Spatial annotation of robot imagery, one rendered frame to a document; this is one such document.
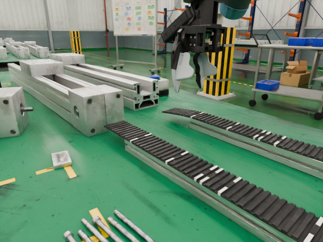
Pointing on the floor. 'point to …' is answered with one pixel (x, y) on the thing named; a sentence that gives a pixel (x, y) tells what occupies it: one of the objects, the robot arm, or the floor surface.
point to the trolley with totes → (304, 42)
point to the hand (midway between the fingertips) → (187, 85)
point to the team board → (135, 23)
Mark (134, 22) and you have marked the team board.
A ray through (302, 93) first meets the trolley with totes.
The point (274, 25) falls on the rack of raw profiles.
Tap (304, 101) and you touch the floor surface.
